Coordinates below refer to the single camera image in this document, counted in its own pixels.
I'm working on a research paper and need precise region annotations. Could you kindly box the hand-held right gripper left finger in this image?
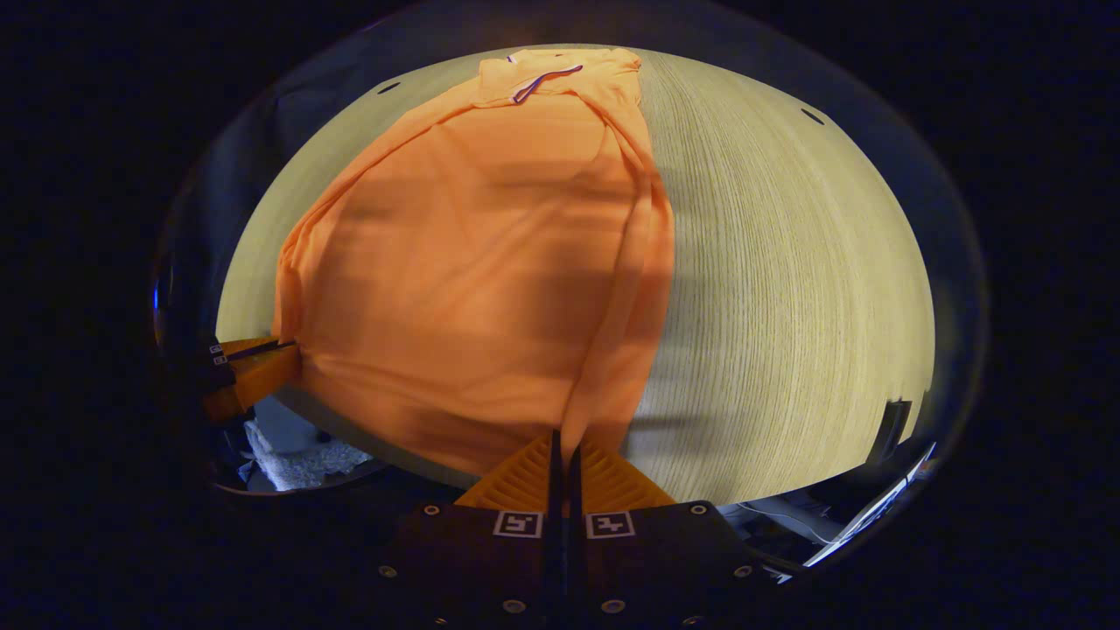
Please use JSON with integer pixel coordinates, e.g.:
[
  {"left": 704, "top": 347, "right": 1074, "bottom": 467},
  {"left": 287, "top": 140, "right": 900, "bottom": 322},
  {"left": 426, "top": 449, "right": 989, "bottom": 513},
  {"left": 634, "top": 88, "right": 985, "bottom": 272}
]
[{"left": 372, "top": 429, "right": 563, "bottom": 630}]

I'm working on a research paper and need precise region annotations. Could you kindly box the dark rectangular object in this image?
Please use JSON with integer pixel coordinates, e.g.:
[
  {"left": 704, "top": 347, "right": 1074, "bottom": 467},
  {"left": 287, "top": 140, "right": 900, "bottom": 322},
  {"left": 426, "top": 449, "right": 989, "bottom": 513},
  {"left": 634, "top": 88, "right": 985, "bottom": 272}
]
[{"left": 864, "top": 398, "right": 914, "bottom": 466}]

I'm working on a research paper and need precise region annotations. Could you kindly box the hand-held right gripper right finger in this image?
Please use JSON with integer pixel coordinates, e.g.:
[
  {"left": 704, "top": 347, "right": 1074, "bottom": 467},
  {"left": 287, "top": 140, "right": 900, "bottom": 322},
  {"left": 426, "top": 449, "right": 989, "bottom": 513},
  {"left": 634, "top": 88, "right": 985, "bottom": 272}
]
[{"left": 567, "top": 433, "right": 771, "bottom": 630}]

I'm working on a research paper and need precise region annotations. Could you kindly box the white flat panel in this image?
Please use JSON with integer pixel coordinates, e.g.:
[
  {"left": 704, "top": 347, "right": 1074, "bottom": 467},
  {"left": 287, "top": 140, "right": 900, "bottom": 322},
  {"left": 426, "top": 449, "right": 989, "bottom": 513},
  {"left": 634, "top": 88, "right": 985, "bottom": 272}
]
[{"left": 801, "top": 440, "right": 939, "bottom": 570}]

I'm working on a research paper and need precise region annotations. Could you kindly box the white textured cloth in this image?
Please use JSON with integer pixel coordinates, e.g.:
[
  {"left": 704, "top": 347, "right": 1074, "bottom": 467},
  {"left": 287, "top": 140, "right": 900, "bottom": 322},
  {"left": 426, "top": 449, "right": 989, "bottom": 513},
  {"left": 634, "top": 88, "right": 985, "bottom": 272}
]
[{"left": 243, "top": 418, "right": 375, "bottom": 493}]

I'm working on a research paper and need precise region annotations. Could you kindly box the orange T-shirt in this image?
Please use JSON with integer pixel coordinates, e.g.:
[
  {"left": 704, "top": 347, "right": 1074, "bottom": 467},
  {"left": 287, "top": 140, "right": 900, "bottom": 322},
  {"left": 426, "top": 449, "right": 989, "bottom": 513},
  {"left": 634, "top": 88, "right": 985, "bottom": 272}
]
[{"left": 273, "top": 48, "right": 676, "bottom": 510}]

